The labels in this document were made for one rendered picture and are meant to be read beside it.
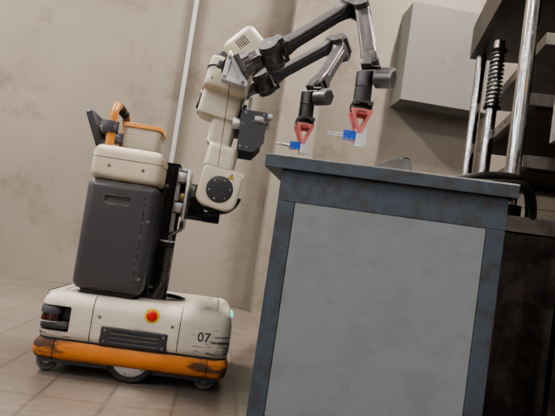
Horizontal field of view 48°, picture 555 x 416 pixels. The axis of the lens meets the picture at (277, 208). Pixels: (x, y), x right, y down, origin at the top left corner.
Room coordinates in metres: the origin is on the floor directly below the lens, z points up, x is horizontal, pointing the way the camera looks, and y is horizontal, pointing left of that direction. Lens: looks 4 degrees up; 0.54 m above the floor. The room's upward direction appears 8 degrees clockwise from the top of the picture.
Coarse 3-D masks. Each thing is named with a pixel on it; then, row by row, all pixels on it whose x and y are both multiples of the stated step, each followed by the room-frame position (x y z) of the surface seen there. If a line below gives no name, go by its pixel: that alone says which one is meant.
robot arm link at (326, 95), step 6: (306, 84) 2.42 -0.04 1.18; (312, 84) 2.40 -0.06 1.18; (318, 90) 2.40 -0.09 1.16; (324, 90) 2.37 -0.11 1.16; (330, 90) 2.35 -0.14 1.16; (312, 96) 2.36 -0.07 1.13; (318, 96) 2.34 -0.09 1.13; (324, 96) 2.32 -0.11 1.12; (330, 96) 2.36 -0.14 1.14; (318, 102) 2.35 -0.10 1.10; (324, 102) 2.34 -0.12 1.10; (330, 102) 2.36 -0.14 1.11
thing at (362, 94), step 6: (354, 90) 2.01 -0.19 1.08; (360, 90) 1.99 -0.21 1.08; (366, 90) 1.98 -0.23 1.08; (354, 96) 2.00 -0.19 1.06; (360, 96) 1.99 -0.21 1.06; (366, 96) 1.99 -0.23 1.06; (354, 102) 1.96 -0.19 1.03; (360, 102) 1.97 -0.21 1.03; (366, 102) 1.96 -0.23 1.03; (372, 102) 1.96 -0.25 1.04
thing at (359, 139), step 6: (330, 132) 2.01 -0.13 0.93; (336, 132) 2.01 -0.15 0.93; (348, 132) 1.99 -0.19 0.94; (354, 132) 1.99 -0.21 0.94; (366, 132) 1.99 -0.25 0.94; (342, 138) 2.01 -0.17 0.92; (348, 138) 1.99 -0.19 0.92; (354, 138) 1.99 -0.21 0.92; (360, 138) 1.99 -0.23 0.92; (366, 138) 1.99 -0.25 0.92; (354, 144) 2.02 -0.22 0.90; (360, 144) 2.00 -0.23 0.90
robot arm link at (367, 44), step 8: (360, 0) 2.25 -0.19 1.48; (360, 8) 2.25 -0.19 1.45; (368, 8) 2.24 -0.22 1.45; (360, 16) 2.23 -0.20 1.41; (368, 16) 2.22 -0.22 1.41; (360, 24) 2.20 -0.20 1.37; (368, 24) 2.18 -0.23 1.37; (360, 32) 2.16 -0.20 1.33; (368, 32) 2.14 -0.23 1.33; (360, 40) 2.13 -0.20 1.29; (368, 40) 2.11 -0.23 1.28; (360, 48) 2.11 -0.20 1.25; (368, 48) 2.07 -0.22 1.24; (376, 48) 2.06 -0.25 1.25; (360, 56) 2.05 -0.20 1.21; (376, 56) 2.02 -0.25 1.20; (376, 64) 2.02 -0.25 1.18
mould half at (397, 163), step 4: (388, 160) 2.34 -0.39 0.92; (392, 160) 2.34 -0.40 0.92; (396, 160) 2.34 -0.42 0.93; (400, 160) 2.33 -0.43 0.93; (404, 160) 2.33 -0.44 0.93; (408, 160) 2.33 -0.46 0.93; (380, 164) 2.34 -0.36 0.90; (384, 164) 2.34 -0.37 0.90; (388, 164) 2.34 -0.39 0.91; (392, 164) 2.34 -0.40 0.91; (396, 164) 2.34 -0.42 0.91; (400, 164) 2.33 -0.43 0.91; (404, 164) 2.33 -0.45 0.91; (408, 164) 2.33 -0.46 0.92; (396, 168) 2.33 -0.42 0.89; (400, 168) 2.33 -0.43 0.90; (404, 168) 2.33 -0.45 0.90; (408, 168) 2.33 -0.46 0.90
